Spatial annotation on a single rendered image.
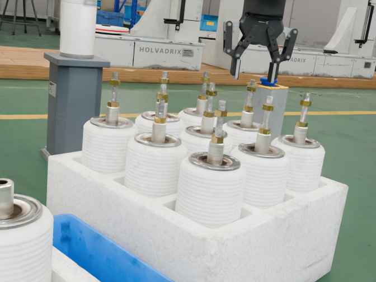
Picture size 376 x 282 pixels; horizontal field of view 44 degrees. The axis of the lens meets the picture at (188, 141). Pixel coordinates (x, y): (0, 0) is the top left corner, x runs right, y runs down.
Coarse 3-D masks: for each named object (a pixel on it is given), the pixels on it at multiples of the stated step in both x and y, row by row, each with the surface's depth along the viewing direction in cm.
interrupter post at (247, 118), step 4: (244, 112) 90; (248, 112) 90; (252, 112) 90; (244, 116) 90; (248, 116) 90; (252, 116) 90; (244, 120) 90; (248, 120) 90; (244, 124) 90; (248, 124) 90
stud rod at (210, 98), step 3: (210, 84) 80; (213, 84) 80; (210, 87) 80; (213, 87) 80; (210, 90) 80; (213, 90) 80; (210, 96) 81; (213, 96) 81; (210, 99) 81; (213, 99) 81; (210, 102) 81; (210, 105) 81; (207, 108) 82; (210, 108) 81; (207, 111) 82; (210, 111) 81
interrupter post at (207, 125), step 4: (204, 116) 82; (204, 120) 81; (208, 120) 81; (212, 120) 81; (204, 124) 81; (208, 124) 81; (212, 124) 82; (204, 128) 82; (208, 128) 82; (212, 128) 82; (200, 132) 82; (204, 132) 82; (208, 132) 82; (212, 132) 82
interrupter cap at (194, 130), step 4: (188, 128) 83; (192, 128) 84; (196, 128) 84; (200, 128) 85; (188, 132) 81; (192, 132) 81; (196, 132) 82; (224, 132) 84; (196, 136) 80; (200, 136) 79; (204, 136) 79; (208, 136) 79; (224, 136) 81
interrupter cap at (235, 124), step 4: (232, 120) 94; (236, 120) 94; (240, 120) 94; (228, 124) 90; (232, 124) 91; (236, 124) 92; (240, 124) 93; (252, 124) 93; (256, 124) 93; (260, 124) 93; (236, 128) 88; (240, 128) 88; (244, 128) 88; (248, 128) 89; (252, 128) 90; (256, 128) 90
